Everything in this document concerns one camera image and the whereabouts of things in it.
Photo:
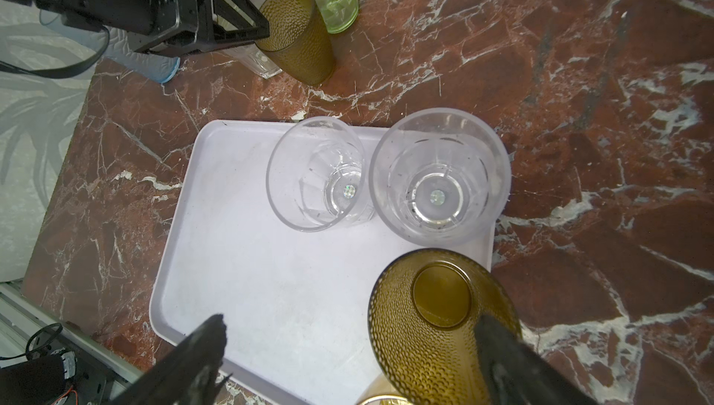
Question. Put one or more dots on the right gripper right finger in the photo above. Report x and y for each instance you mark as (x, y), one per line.
(515, 374)

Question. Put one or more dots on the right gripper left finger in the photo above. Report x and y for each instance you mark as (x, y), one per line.
(187, 375)

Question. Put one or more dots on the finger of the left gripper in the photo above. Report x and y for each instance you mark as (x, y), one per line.
(224, 24)

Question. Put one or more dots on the olive green textured cup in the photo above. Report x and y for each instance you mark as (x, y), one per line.
(298, 42)

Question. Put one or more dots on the brown olive textured cup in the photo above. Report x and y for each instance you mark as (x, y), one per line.
(421, 315)

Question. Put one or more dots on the lilac plastic tray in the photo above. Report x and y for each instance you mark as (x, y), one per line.
(294, 303)

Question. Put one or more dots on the clear faceted cup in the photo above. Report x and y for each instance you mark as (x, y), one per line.
(439, 177)

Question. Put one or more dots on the amber faceted cup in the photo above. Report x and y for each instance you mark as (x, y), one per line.
(382, 392)

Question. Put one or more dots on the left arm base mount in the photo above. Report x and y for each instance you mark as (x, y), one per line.
(54, 370)

